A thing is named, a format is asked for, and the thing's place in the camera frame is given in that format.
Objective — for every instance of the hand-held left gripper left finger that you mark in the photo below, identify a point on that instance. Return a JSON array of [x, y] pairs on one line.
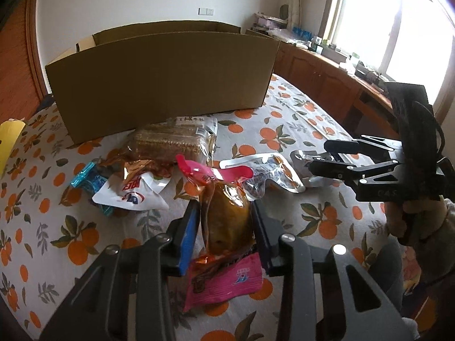
[[188, 234]]

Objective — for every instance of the orange print bedsheet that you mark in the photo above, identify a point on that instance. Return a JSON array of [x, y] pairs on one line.
[[42, 220]]

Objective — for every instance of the brown cardboard box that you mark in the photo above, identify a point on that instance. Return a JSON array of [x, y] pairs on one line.
[[160, 78]]

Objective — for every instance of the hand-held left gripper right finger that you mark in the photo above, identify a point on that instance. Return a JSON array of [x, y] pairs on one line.
[[262, 236]]

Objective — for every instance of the pink packet with brown snack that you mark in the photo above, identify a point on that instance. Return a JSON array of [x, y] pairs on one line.
[[227, 216]]

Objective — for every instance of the silver snack packet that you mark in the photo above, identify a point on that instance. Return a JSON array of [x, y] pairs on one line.
[[302, 160]]

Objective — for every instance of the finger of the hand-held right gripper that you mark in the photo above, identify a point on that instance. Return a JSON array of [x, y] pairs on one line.
[[343, 145], [330, 168]]

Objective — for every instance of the person's right hand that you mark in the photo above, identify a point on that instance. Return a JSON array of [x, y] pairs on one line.
[[392, 218]]

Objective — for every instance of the black device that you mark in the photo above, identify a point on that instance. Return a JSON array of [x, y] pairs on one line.
[[369, 76]]

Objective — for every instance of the dark cloth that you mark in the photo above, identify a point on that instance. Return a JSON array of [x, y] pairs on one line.
[[47, 102]]

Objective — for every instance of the white snack pouch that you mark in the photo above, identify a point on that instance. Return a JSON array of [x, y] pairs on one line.
[[135, 195]]

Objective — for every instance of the wooden wardrobe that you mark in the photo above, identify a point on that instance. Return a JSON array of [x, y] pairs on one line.
[[21, 60]]

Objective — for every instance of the white lace curtain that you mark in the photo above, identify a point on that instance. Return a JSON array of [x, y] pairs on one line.
[[312, 0]]

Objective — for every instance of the orange gold snack wrapper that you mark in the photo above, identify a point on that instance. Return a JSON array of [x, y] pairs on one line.
[[142, 166]]

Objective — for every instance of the person's grey trouser leg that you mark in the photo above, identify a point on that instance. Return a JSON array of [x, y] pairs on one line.
[[394, 273]]

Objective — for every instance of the wooden cabinet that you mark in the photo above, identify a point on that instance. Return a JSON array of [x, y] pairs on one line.
[[312, 74]]

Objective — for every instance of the stack of books and papers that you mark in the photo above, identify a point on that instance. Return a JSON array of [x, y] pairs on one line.
[[266, 21]]

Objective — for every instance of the round standing ornament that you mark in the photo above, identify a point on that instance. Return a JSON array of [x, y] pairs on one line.
[[284, 11]]

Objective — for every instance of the blue snack packet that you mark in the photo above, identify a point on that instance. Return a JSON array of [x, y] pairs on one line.
[[87, 179]]

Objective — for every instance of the clear packet of brown crackers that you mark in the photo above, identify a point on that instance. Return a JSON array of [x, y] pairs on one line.
[[167, 142]]

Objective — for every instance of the yellow pillow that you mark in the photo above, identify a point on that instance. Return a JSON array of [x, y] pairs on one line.
[[10, 142]]

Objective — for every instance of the row of small blue bottles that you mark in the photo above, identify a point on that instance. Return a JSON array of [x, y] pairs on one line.
[[302, 33]]

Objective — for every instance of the clear packet with dark snack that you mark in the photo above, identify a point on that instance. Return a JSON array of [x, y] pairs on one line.
[[272, 168]]

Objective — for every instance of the white wall switch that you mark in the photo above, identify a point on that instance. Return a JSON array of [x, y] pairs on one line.
[[206, 11]]

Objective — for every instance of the window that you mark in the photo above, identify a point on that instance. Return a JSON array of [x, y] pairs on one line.
[[408, 25]]

